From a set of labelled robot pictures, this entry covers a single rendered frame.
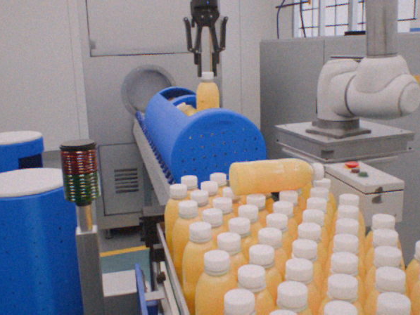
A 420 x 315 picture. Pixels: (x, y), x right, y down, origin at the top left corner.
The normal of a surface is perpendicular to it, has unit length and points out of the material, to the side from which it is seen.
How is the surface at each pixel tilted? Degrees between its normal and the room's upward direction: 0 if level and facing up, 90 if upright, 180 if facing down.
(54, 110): 90
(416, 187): 90
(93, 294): 90
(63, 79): 90
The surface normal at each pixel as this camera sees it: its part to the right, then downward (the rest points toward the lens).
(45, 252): 0.60, 0.16
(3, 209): -0.08, 0.23
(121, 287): -0.04, -0.97
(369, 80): -0.77, 0.18
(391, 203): 0.22, 0.22
